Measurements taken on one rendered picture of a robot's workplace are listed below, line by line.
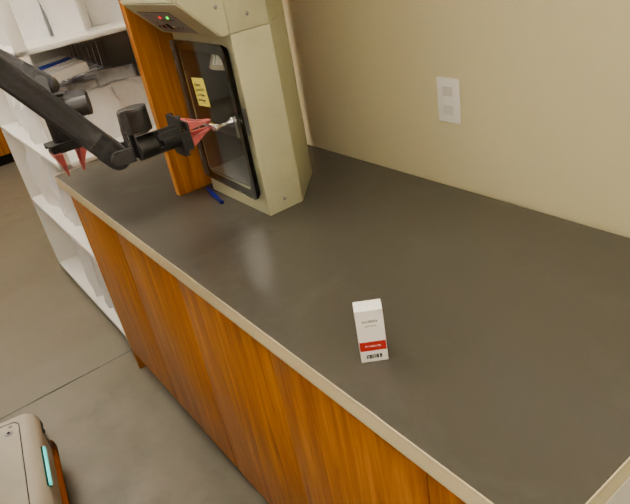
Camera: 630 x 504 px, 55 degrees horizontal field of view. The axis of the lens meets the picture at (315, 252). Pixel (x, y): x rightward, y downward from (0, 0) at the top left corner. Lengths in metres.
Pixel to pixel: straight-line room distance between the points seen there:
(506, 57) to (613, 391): 0.77
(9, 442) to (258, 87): 1.44
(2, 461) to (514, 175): 1.76
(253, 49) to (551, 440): 1.06
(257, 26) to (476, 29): 0.51
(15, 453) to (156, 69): 1.29
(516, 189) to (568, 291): 0.41
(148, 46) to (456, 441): 1.32
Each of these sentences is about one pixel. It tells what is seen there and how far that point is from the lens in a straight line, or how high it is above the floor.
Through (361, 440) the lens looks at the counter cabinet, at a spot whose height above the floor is 0.79.
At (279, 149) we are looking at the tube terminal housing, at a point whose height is 1.11.
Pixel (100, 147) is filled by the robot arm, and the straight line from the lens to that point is 1.48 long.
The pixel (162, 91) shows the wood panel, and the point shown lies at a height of 1.25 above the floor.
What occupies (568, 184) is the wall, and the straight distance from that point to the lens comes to 1.46.
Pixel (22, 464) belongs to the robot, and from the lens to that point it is 2.20.
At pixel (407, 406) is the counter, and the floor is 0.94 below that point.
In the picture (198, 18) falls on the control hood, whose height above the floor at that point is 1.46.
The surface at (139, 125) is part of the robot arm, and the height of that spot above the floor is 1.26.
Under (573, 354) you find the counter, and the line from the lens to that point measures 1.07.
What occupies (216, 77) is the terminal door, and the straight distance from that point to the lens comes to 1.56.
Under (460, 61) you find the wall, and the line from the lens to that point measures 1.55.
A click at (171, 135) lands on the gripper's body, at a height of 1.21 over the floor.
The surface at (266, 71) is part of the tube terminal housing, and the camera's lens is 1.54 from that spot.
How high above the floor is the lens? 1.62
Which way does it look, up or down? 29 degrees down
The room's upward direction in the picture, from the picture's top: 11 degrees counter-clockwise
